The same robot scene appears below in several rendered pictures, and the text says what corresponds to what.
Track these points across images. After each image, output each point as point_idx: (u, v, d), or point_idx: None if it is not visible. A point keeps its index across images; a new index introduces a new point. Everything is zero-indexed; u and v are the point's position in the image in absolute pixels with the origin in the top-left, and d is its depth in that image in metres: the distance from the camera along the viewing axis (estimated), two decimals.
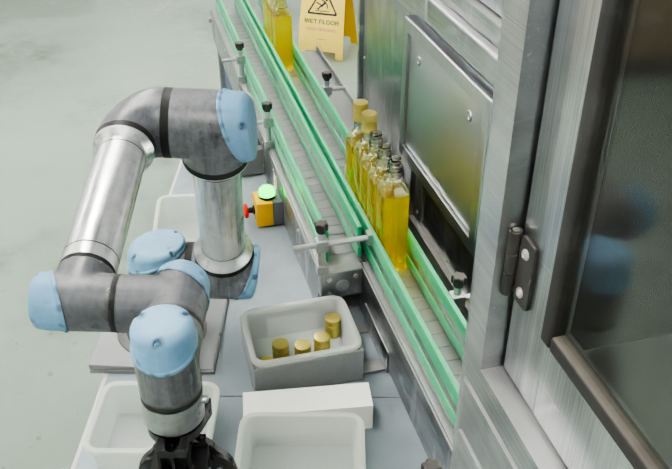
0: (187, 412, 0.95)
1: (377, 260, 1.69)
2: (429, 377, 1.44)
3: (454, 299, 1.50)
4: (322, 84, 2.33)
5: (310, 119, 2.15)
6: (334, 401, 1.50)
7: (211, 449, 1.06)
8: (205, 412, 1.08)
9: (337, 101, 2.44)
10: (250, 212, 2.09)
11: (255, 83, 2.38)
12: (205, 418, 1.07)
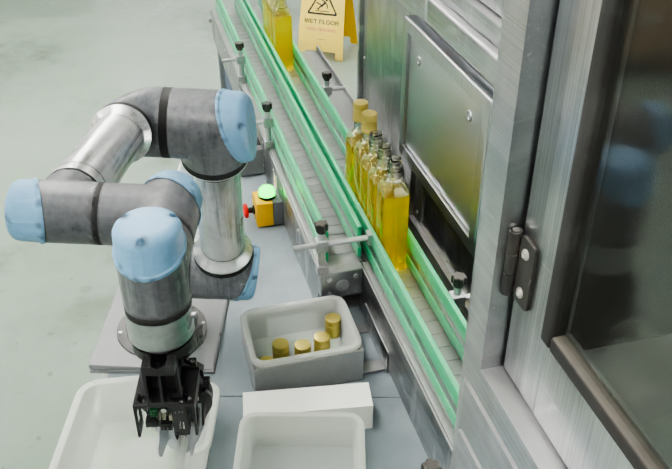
0: (175, 325, 0.88)
1: (377, 260, 1.69)
2: (429, 377, 1.44)
3: (454, 299, 1.50)
4: (322, 84, 2.33)
5: (310, 119, 2.15)
6: (334, 401, 1.50)
7: (205, 383, 0.99)
8: (196, 336, 1.00)
9: (337, 101, 2.44)
10: (250, 212, 2.09)
11: (255, 83, 2.38)
12: (196, 342, 1.00)
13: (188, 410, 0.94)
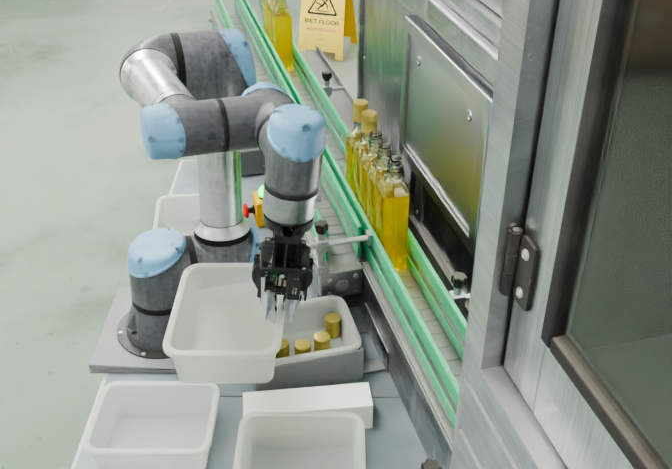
0: (307, 203, 1.08)
1: (377, 260, 1.69)
2: (429, 377, 1.44)
3: (454, 299, 1.50)
4: (322, 84, 2.33)
5: None
6: (334, 401, 1.50)
7: (310, 263, 1.19)
8: None
9: (337, 101, 2.44)
10: (250, 212, 2.09)
11: None
12: None
13: (300, 279, 1.14)
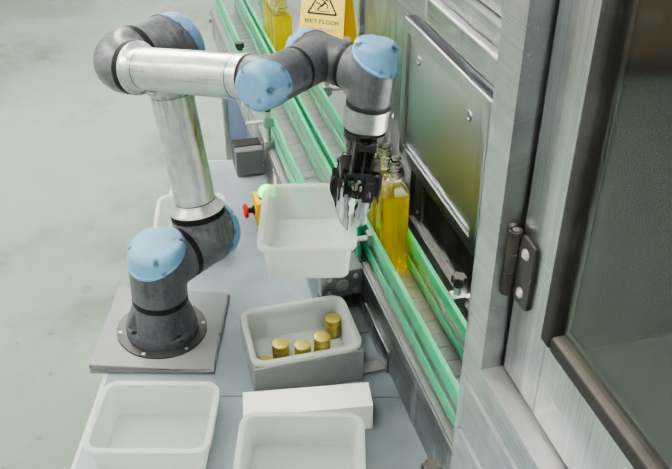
0: (382, 117, 1.30)
1: (377, 260, 1.69)
2: (429, 377, 1.44)
3: (454, 299, 1.50)
4: (322, 84, 2.33)
5: (310, 119, 2.15)
6: (334, 401, 1.50)
7: None
8: None
9: (337, 101, 2.44)
10: (250, 212, 2.09)
11: None
12: None
13: (374, 185, 1.36)
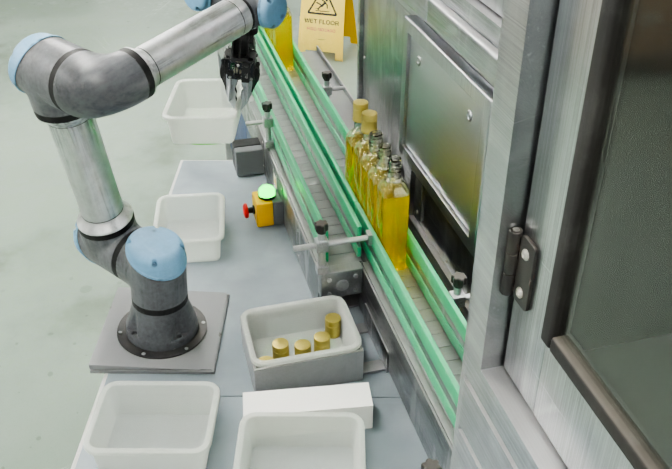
0: None
1: (377, 260, 1.69)
2: (429, 377, 1.44)
3: (454, 299, 1.50)
4: (322, 84, 2.33)
5: (310, 119, 2.15)
6: (334, 401, 1.50)
7: (257, 64, 1.84)
8: (254, 40, 1.85)
9: (337, 101, 2.44)
10: (250, 212, 2.09)
11: (255, 83, 2.38)
12: (254, 42, 1.85)
13: (250, 68, 1.79)
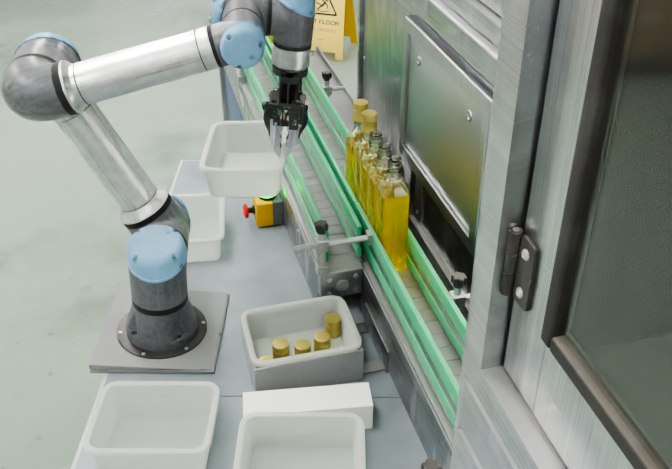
0: (303, 53, 1.53)
1: (377, 260, 1.69)
2: (429, 377, 1.44)
3: (454, 299, 1.50)
4: (322, 84, 2.33)
5: (310, 119, 2.15)
6: (334, 401, 1.50)
7: (305, 108, 1.64)
8: None
9: (337, 101, 2.44)
10: (250, 212, 2.09)
11: (255, 83, 2.38)
12: None
13: (299, 114, 1.59)
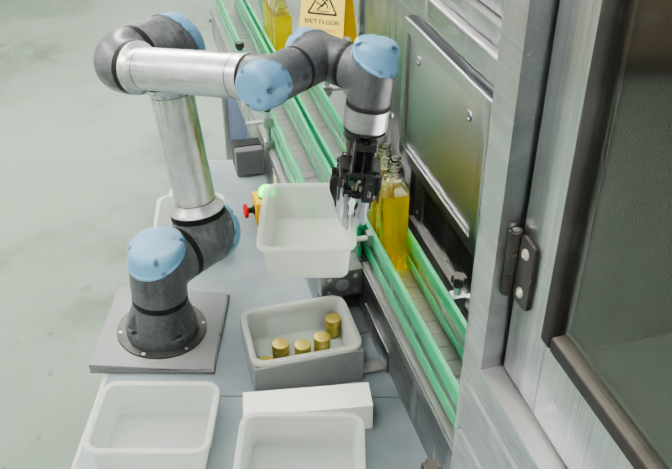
0: (382, 117, 1.30)
1: (377, 260, 1.69)
2: (429, 377, 1.44)
3: (454, 299, 1.50)
4: (322, 84, 2.33)
5: (310, 119, 2.15)
6: (334, 401, 1.50)
7: None
8: None
9: (337, 101, 2.44)
10: (250, 212, 2.09)
11: None
12: None
13: (374, 185, 1.36)
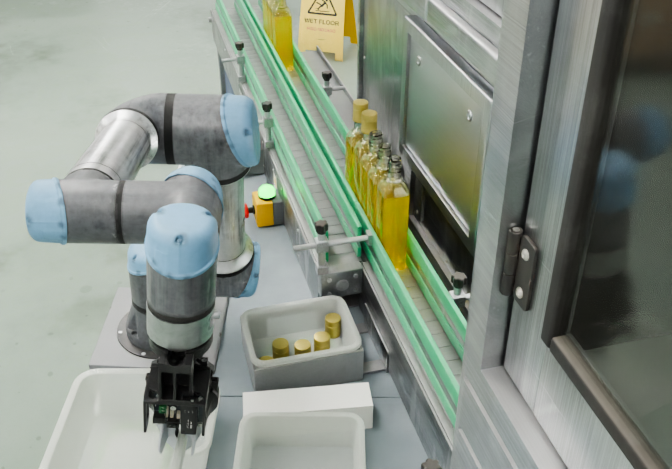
0: (198, 324, 0.87)
1: (377, 260, 1.69)
2: (429, 377, 1.44)
3: (454, 299, 1.50)
4: (322, 84, 2.33)
5: (310, 119, 2.15)
6: (334, 401, 1.50)
7: (214, 383, 0.98)
8: None
9: (337, 101, 2.44)
10: (250, 212, 2.09)
11: (255, 83, 2.38)
12: None
13: (197, 410, 0.93)
